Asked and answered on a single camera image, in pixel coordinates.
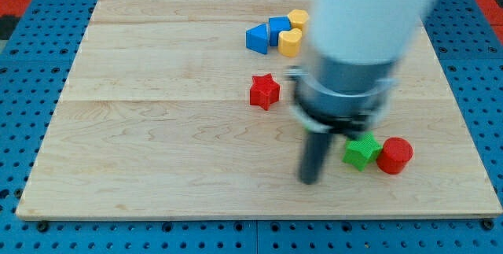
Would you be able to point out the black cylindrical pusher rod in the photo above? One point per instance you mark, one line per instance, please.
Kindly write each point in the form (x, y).
(314, 153)

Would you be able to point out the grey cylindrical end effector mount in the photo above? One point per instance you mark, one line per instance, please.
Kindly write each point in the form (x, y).
(335, 97)

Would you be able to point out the red star block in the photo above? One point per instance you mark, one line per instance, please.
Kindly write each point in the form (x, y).
(264, 91)

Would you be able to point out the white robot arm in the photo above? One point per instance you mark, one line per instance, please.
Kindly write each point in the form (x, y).
(361, 31)

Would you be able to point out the green star block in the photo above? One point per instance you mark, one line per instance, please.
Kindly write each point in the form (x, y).
(362, 151)

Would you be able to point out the yellow heart block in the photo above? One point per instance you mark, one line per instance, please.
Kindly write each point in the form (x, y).
(289, 42)

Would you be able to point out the red cylinder block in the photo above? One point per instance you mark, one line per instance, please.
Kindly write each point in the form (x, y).
(395, 155)

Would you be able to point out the yellow hexagon block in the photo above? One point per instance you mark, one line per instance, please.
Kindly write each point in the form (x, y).
(299, 19)

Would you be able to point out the blue cube block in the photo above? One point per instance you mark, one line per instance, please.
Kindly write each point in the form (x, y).
(277, 25)

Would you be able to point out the blue triangle block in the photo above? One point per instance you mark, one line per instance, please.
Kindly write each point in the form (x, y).
(257, 39)

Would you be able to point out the light wooden board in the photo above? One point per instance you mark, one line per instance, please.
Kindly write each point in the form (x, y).
(154, 124)

